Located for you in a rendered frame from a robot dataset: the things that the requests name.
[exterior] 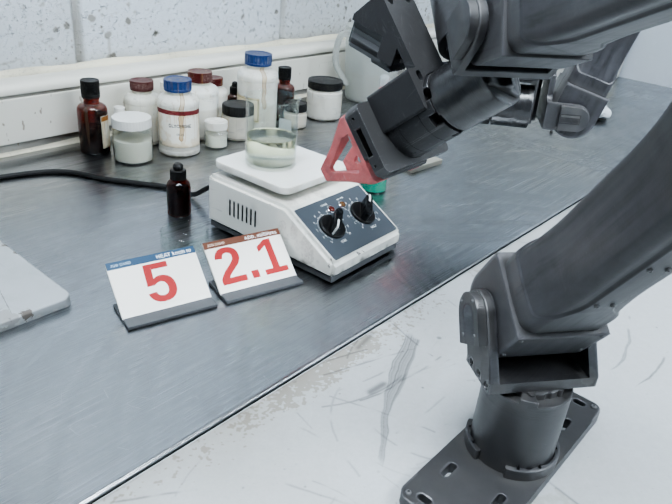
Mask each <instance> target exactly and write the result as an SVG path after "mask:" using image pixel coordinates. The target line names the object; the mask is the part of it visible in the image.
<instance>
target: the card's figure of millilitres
mask: <svg viewBox="0 0 672 504"><path fill-rule="evenodd" d="M207 251H208V253H209V256H210V259H211V261H212V264H213V267H214V270H215V272H216V275H217V278H218V281H219V283H220V286H221V288H225V287H229V286H233V285H237V284H241V283H245V282H249V281H253V280H257V279H261V278H265V277H269V276H273V275H277V274H281V273H285V272H289V271H293V270H292V268H291V265H290V263H289V260H288V258H287V255H286V253H285V250H284V248H283V245H282V243H281V240H280V238H279V235H273V236H268V237H264V238H259V239H254V240H250V241H245V242H240V243H236V244H231V245H226V246H222V247H217V248H212V249H208V250H207Z"/></svg>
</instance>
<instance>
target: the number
mask: <svg viewBox="0 0 672 504"><path fill-rule="evenodd" d="M110 272H111V275H112V278H113V281H114V284H115V287H116V290H117V293H118V297H119V300H120V303H121V306H122V309H123V312H124V313H126V312H130V311H134V310H138V309H142V308H146V307H150V306H154V305H158V304H162V303H165V302H169V301H173V300H177V299H181V298H185V297H189V296H193V295H197V294H201V293H205V292H207V290H206V287H205V284H204V281H203V279H202V276H201V273H200V270H199V268H198V265H197V262H196V259H195V256H194V254H193V253H189V254H185V255H180V256H175V257H171V258H166V259H161V260H157V261H152V262H147V263H143V264H138V265H133V266H129V267H124V268H120V269H115V270H110Z"/></svg>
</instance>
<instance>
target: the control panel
mask: <svg viewBox="0 0 672 504"><path fill-rule="evenodd" d="M366 195H367V194H366V193H365V192H364V191H363V190H362V188H361V187H360V186H359V185H357V186H354V187H352V188H349V189H347V190H344V191H342V192H339V193H337V194H334V195H332V196H329V197H327V198H324V199H322V200H319V201H317V202H314V203H312V204H309V205H307V206H304V207H302V208H299V209H297V210H295V211H294V212H295V213H296V215H297V216H298V217H299V218H300V219H301V221H302V222H303V223H304V224H305V225H306V227H307V228H308V229H309V230H310V231H311V232H312V234H313V235H314V236H315V237H316V238H317V240H318V241H319V242H320V243H321V244H322V246H323V247H324V248H325V249H326V250H327V252H328V253H329V254H330V255H331V256H332V257H333V259H335V260H338V259H340V258H342V257H344V256H346V255H348V254H350V253H352V252H354V251H356V250H357V249H359V248H361V247H363V246H365V245H367V244H369V243H371V242H373V241H375V240H377V239H379V238H381V237H383V236H385V235H387V234H389V233H391V232H392V231H394V230H396V229H397V228H396V227H395V226H394V225H393V224H392V222H391V221H390V220H389V219H388V218H387V217H386V216H385V215H384V213H383V212H382V211H381V210H380V209H379V208H378V207H377V205H376V204H375V203H374V202H373V211H374V213H375V220H374V221H373V222H372V223H371V224H364V223H361V222H359V221H358V220H357V219H355V218H354V216H353V215H352V213H351V210H350V207H351V205H352V204H353V203H354V202H357V201H359V202H362V200H363V199H364V198H365V196H366ZM341 201H343V202H344V203H345V204H346V206H345V207H342V206H341V205H340V204H339V203H340V202H341ZM329 206H333V207H334V208H335V210H336V209H337V208H341V209H343V211H344V213H343V219H342V222H343V224H344V225H345V228H346V233H345V235H344V236H343V237H342V238H339V239H335V238H332V237H329V236H328V235H326V234H325V233H324V232H323V231H322V230H321V228H320V225H319V220H320V218H321V217H322V216H323V215H327V214H329V215H332V214H333V213H334V212H335V211H334V212H332V211H330V210H329V208H328V207H329Z"/></svg>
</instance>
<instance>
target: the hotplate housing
mask: <svg viewBox="0 0 672 504"><path fill-rule="evenodd" d="M357 185H359V184H358V183H354V182H335V181H325V182H323V183H320V184H317V185H315V186H312V187H309V188H306V189H304V190H301V191H298V192H296V193H293V194H288V195H284V194H279V193H276V192H274V191H272V190H269V189H267V188H264V187H262V186H260V185H257V184H255V183H252V182H250V181H248V180H245V179H243V178H240V177H238V176H236V175H233V174H231V173H228V172H226V171H224V170H223V171H220V172H216V173H213V174H212V176H209V218H211V225H213V226H215V227H217V228H219V229H222V230H224V231H226V232H228V233H230V234H232V235H234V236H241V235H245V234H250V233H255V232H260V231H265V230H269V229H274V228H278V230H279V232H280V235H281V238H282V240H283V243H284V245H285V248H286V250H287V253H288V255H289V258H290V260H291V263H292V264H293V265H295V266H297V267H299V268H301V269H303V270H305V271H307V272H310V273H312V274H314V275H316V276H318V277H320V278H322V279H324V280H326V281H328V282H330V283H332V282H334V281H336V280H338V279H339V278H341V277H343V276H345V275H347V274H348V273H350V272H352V271H354V270H356V269H358V268H359V267H361V266H363V265H365V264H367V263H368V262H370V261H372V260H374V259H376V258H378V257H379V256H381V255H383V254H385V253H387V252H389V251H390V250H392V249H394V248H396V242H398V241H399V233H398V231H399V230H398V229H396V230H394V231H392V232H391V233H389V234H387V235H385V236H383V237H381V238H379V239H377V240H375V241H373V242H371V243H369V244H367V245H365V246H363V247H361V248H359V249H357V250H356V251H354V252H352V253H350V254H348V255H346V256H344V257H342V258H340V259H338V260H335V259H333V257H332V256H331V255H330V254H329V253H328V252H327V250H326V249H325V248H324V247H323V246H322V244H321V243H320V242H319V241H318V240H317V238H316V237H315V236H314V235H313V234H312V232H311V231H310V230H309V229H308V228H307V227H306V225H305V224H304V223H303V222H302V221H301V219H300V218H299V217H298V216H297V215H296V213H295V212H294V211H295V210H297V209H299V208H302V207H304V206H307V205H309V204H312V203H314V202H317V201H319V200H322V199H324V198H327V197H329V196H332V195H334V194H337V193H339V192H342V191H344V190H347V189H349V188H352V187H354V186H357ZM359 186H360V185H359ZM360 187H361V186H360ZM361 188H362V187H361ZM362 190H363V191H364V192H365V193H366V191H365V190H364V189H363V188H362ZM366 194H367V193H366ZM367 195H368V194H367Z"/></svg>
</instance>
